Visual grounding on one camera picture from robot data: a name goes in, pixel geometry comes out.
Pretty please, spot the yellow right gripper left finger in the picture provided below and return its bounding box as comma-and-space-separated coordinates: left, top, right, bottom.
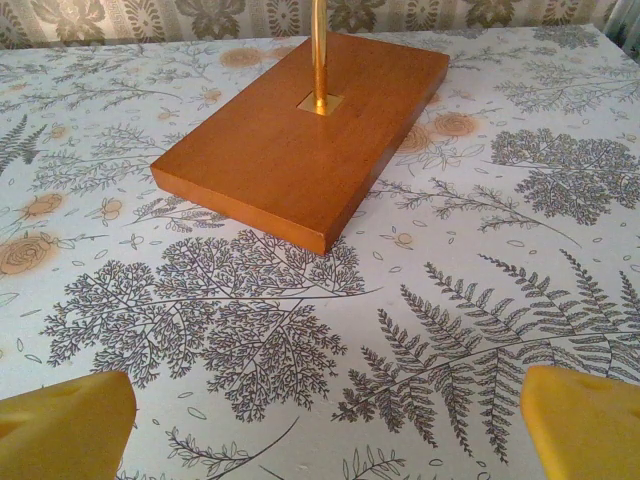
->
0, 369, 138, 480

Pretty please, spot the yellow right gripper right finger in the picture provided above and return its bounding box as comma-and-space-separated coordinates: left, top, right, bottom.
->
519, 365, 640, 480

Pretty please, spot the floral tablecloth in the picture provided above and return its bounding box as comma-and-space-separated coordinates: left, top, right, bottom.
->
0, 22, 640, 480

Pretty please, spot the gold wire rack wooden base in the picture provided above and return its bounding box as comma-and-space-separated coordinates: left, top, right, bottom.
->
149, 0, 450, 255

